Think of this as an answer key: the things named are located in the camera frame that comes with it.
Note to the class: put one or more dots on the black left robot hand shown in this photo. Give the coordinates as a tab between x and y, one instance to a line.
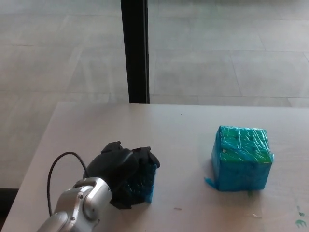
113	166

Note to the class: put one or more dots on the small blue cube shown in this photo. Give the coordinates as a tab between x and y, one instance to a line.
144	183

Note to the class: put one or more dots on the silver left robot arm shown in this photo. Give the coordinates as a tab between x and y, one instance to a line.
77	205

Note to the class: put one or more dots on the big blue taped cube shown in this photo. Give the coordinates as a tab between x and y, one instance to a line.
241	164

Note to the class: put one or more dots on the black vertical window post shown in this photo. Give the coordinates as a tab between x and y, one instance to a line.
136	50

